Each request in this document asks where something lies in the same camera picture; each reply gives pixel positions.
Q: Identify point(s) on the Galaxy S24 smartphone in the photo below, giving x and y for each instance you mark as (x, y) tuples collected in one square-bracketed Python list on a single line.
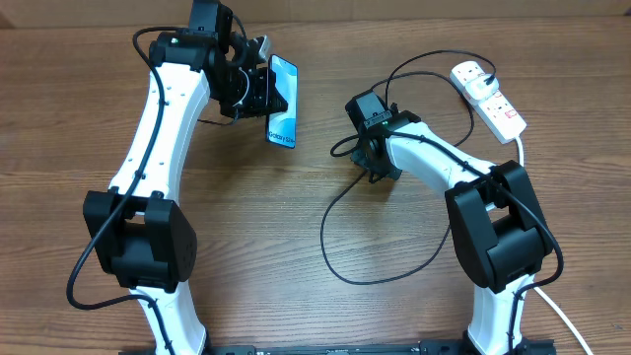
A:
[(281, 123)]

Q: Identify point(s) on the white USB charger plug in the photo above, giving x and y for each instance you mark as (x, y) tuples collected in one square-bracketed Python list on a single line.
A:
[(481, 88)]

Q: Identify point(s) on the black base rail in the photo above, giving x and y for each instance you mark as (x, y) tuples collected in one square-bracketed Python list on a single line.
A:
[(335, 350)]

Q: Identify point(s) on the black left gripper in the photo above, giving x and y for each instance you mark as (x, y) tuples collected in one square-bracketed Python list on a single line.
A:
[(265, 97)]

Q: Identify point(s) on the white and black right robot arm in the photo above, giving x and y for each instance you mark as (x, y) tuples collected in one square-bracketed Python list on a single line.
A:
[(498, 228)]

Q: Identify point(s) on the white power strip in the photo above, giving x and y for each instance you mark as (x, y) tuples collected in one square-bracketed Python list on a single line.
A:
[(497, 112)]

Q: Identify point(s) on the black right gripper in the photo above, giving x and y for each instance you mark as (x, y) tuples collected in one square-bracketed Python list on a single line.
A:
[(363, 161)]

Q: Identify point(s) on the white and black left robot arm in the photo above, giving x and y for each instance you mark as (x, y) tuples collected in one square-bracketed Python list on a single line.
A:
[(138, 232)]

